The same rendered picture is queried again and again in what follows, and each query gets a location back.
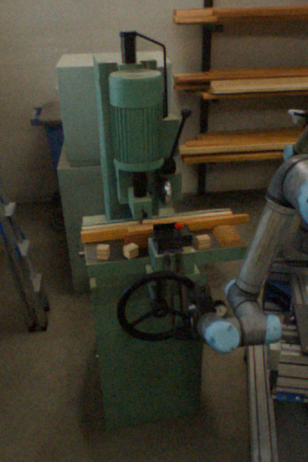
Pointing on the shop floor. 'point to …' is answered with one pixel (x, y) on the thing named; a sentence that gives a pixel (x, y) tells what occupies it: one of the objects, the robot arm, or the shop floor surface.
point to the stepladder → (0, 214)
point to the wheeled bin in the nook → (51, 113)
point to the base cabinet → (145, 367)
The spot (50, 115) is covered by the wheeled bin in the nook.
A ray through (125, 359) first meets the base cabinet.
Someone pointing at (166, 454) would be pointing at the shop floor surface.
